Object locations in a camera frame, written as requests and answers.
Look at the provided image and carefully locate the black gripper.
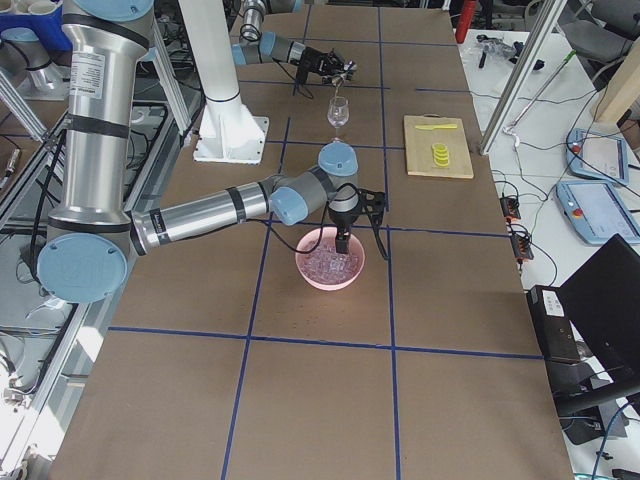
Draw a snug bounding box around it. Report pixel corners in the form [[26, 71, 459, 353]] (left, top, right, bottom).
[[299, 47, 357, 85], [329, 197, 360, 254]]

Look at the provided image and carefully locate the steel jigger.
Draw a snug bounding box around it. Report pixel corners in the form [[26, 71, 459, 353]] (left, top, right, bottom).
[[331, 61, 357, 96]]

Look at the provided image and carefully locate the pile of ice cubes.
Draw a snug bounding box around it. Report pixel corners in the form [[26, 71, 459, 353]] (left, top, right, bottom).
[[301, 240, 360, 285]]

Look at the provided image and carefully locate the clear wine glass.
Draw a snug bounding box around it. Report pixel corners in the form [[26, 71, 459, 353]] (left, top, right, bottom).
[[327, 96, 350, 141]]

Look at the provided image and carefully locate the pink bowl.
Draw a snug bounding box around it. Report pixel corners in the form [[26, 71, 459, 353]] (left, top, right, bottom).
[[295, 226, 366, 291]]

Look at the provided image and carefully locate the yellow plastic knife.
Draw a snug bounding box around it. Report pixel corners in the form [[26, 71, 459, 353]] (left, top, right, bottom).
[[414, 123, 458, 131]]

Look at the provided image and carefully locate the bamboo cutting board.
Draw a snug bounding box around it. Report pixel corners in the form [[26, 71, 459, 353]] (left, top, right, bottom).
[[403, 115, 474, 180]]

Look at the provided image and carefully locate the red cylinder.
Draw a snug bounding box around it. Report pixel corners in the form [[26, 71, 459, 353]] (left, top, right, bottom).
[[455, 0, 476, 44]]

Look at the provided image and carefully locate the black box device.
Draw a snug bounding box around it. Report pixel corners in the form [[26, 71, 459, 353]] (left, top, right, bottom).
[[526, 285, 580, 365]]

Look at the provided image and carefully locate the teach pendant near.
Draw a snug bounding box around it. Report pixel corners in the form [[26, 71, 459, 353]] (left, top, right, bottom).
[[556, 180, 639, 245]]

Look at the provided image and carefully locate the teach pendant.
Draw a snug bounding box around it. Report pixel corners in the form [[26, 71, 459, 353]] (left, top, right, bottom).
[[556, 180, 639, 245], [566, 128, 629, 185]]

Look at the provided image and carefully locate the teach pendant far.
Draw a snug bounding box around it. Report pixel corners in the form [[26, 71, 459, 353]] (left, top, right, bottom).
[[566, 128, 629, 185]]

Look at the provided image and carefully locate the grey office chair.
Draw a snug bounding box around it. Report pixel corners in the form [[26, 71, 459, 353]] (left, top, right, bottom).
[[561, 0, 639, 80]]

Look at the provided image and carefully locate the black monitor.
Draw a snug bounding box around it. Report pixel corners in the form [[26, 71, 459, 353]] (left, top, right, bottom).
[[556, 234, 639, 416]]

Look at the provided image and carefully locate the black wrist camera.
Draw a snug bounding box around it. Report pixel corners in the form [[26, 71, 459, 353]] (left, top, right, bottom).
[[359, 188, 386, 227]]

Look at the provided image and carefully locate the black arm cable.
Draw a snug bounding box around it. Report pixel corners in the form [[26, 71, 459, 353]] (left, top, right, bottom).
[[259, 182, 389, 266]]

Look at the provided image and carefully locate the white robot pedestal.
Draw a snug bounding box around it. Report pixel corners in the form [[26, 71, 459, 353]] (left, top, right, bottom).
[[179, 0, 269, 165]]

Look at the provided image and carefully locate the aluminium frame post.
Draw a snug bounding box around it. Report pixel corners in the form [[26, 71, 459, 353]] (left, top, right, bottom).
[[479, 0, 567, 155]]

